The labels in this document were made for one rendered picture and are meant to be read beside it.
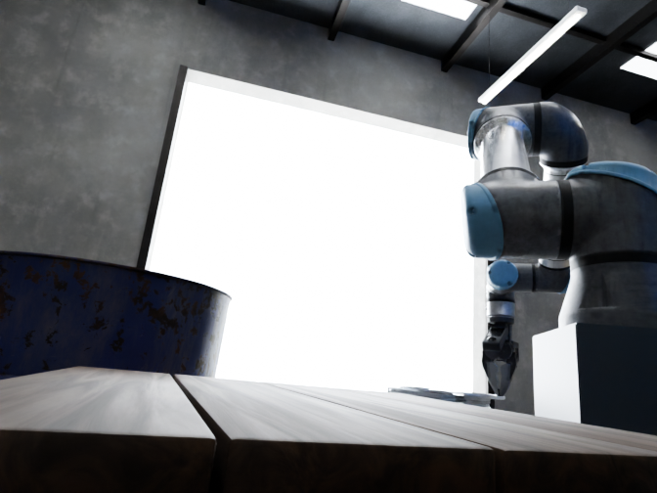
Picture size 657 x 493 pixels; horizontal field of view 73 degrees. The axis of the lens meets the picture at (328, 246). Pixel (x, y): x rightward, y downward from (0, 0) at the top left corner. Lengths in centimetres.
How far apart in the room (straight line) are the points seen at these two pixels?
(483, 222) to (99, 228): 418
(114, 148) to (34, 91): 91
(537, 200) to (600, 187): 8
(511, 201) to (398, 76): 522
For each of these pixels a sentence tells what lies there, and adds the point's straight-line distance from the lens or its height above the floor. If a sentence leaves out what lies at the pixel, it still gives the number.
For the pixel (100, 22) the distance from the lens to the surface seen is 563.
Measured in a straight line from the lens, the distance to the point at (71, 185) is 479.
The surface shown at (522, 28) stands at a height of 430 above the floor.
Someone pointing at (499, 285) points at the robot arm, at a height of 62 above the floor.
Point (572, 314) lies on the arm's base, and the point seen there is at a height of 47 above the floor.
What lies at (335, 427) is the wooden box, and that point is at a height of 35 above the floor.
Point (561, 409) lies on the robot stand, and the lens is 64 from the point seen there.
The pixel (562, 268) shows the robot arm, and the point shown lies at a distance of 123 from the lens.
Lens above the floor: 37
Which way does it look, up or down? 16 degrees up
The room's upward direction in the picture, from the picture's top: 6 degrees clockwise
